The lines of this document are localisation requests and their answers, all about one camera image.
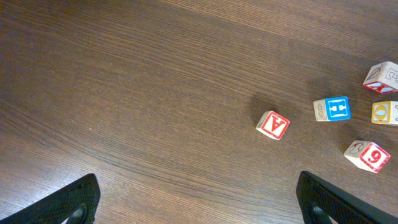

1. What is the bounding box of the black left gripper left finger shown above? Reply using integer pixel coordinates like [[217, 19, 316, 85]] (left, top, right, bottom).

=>
[[1, 174, 101, 224]]

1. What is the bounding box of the red number 6 block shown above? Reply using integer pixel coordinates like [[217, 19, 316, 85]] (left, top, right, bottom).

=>
[[343, 140, 391, 174]]

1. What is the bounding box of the red X wooden block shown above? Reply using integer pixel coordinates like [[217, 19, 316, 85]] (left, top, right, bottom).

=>
[[363, 61, 397, 94]]

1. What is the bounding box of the blue letter H block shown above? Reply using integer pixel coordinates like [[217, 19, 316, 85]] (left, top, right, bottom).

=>
[[313, 96, 351, 121]]

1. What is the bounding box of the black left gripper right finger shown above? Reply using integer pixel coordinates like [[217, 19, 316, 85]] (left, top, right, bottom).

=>
[[296, 171, 397, 224]]

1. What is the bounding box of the plain K wooden block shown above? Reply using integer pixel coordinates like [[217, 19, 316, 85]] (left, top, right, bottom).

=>
[[371, 101, 397, 126]]

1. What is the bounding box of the red letter A block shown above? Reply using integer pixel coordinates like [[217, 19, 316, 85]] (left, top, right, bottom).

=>
[[256, 111, 290, 140]]

